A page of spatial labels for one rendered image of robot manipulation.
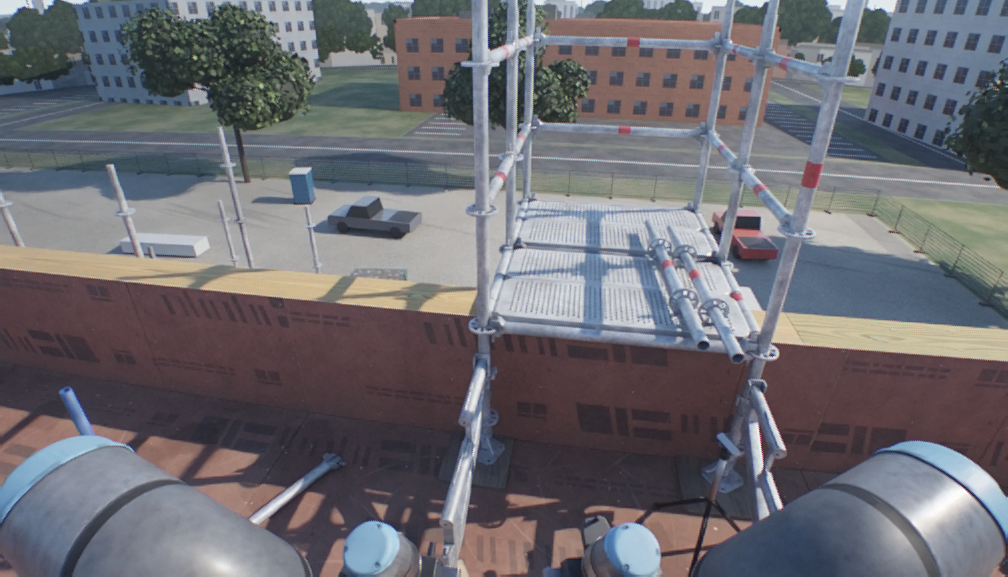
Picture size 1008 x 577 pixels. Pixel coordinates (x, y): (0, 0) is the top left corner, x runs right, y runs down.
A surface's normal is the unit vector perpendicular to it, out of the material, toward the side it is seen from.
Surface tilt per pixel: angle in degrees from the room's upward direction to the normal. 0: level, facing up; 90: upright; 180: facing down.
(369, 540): 19
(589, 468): 0
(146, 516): 15
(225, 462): 0
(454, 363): 90
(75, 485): 5
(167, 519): 24
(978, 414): 90
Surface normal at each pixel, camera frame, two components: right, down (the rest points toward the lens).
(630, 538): 0.14, -0.70
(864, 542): -0.23, -0.74
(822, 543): -0.47, -0.74
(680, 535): 0.00, -0.89
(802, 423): -0.15, 0.44
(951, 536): 0.24, -0.49
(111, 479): 0.11, -0.97
